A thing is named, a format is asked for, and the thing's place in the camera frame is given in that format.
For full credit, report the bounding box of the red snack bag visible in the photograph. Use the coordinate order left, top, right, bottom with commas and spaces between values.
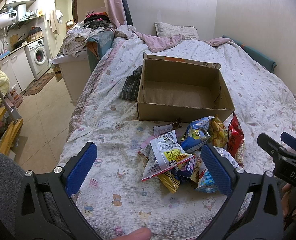
227, 113, 245, 167

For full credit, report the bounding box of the yellow chips bag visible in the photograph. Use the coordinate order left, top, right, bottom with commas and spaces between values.
209, 115, 228, 148

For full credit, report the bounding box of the light blue cartoon packet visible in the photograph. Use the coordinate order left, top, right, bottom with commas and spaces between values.
195, 146, 239, 193

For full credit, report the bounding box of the blue snack bag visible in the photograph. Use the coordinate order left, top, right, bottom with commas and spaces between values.
181, 116, 214, 153

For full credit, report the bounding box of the yellow wafer packet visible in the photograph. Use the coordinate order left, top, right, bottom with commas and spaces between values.
157, 171, 180, 193

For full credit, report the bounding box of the white snack packet barcode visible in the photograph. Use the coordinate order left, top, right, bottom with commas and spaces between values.
141, 130, 195, 181

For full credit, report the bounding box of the person's right hand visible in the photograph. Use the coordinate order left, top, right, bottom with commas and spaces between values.
281, 183, 296, 218

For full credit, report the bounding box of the person's left hand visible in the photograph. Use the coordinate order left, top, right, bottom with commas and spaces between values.
113, 228, 152, 240

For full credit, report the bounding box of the patterned white bed quilt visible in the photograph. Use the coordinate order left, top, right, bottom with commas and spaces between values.
59, 37, 296, 239

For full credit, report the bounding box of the wooden drying rack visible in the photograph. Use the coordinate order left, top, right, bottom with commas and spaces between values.
0, 107, 23, 159

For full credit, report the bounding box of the pink white small sachet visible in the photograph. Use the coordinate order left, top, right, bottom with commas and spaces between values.
153, 124, 173, 138

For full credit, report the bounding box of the open cardboard box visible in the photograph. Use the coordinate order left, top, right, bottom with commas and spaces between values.
136, 54, 235, 123

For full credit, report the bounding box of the patterned door mat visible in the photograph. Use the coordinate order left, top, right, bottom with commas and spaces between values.
23, 72, 55, 96

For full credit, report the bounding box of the white bedside cabinet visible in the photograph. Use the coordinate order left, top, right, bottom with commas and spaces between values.
52, 50, 91, 106

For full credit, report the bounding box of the grey striped garment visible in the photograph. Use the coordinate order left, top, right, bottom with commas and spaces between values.
121, 66, 142, 101

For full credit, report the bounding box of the white kitchen cabinet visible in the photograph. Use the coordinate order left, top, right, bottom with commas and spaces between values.
0, 48, 34, 94

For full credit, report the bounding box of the white washing machine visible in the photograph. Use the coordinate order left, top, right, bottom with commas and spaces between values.
24, 38, 49, 81

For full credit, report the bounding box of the pink blanket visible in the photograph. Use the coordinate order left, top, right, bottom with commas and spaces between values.
115, 24, 233, 53

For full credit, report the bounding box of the patterned pillow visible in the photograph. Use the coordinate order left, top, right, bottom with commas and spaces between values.
155, 22, 200, 40

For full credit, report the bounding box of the teal cushion on cabinet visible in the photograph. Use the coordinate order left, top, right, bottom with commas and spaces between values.
85, 30, 114, 72

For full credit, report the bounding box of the pile of clothes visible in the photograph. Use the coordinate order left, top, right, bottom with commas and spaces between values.
59, 11, 113, 57

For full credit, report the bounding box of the white water heater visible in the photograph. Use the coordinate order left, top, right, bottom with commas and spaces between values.
0, 10, 17, 29

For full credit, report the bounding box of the pink curtain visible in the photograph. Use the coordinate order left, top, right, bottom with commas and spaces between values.
104, 0, 127, 28

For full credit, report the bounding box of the teal cushion by wall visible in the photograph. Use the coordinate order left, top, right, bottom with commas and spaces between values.
221, 35, 277, 73

